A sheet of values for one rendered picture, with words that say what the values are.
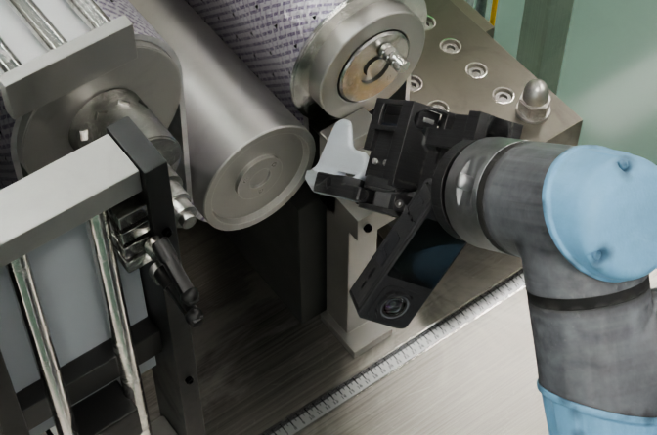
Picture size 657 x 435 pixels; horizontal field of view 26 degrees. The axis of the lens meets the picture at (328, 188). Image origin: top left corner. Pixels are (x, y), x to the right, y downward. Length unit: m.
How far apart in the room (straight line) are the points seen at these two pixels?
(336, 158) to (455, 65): 0.50
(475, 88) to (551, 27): 0.95
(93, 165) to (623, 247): 0.34
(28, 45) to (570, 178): 0.40
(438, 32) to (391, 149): 0.59
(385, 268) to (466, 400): 0.48
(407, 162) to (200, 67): 0.33
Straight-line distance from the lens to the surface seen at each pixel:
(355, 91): 1.25
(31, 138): 1.07
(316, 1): 1.22
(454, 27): 1.59
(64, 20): 1.04
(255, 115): 1.23
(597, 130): 2.88
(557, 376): 0.88
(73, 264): 1.02
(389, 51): 1.22
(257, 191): 1.27
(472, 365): 1.48
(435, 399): 1.45
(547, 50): 2.51
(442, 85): 1.53
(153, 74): 1.10
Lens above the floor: 2.16
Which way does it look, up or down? 52 degrees down
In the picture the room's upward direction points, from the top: straight up
